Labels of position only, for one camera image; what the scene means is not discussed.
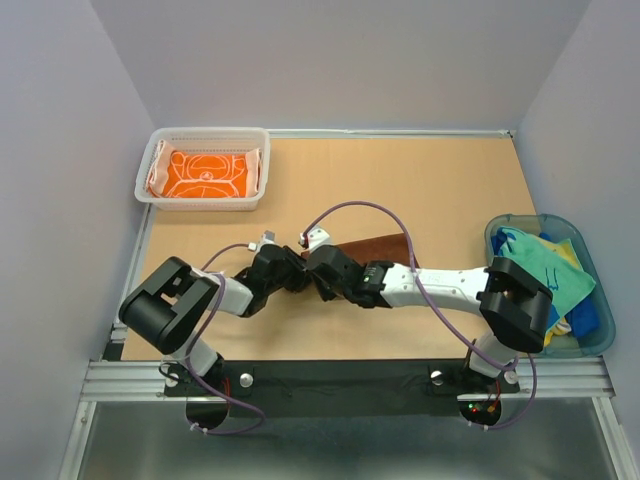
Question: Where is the white perforated plastic basket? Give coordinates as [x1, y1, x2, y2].
[134, 127, 271, 211]

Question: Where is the brown towel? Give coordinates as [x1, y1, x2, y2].
[301, 234, 410, 274]

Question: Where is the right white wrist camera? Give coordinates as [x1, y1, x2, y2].
[298, 225, 332, 253]

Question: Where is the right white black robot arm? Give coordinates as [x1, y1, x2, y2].
[306, 245, 552, 390]

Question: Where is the teal plastic tub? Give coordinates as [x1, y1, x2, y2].
[484, 214, 616, 358]

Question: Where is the teal patterned towel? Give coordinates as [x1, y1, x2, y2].
[496, 226, 596, 320]

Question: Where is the orange Doraemon towel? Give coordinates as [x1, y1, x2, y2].
[145, 140, 262, 199]

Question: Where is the aluminium frame rail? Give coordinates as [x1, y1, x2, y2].
[58, 204, 626, 480]

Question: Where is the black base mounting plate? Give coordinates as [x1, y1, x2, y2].
[164, 357, 521, 431]

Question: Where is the blue towel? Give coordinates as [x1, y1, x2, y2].
[491, 226, 600, 346]

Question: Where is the yellow towel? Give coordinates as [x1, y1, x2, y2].
[538, 235, 583, 347]

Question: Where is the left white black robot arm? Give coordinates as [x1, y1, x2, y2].
[118, 244, 311, 400]

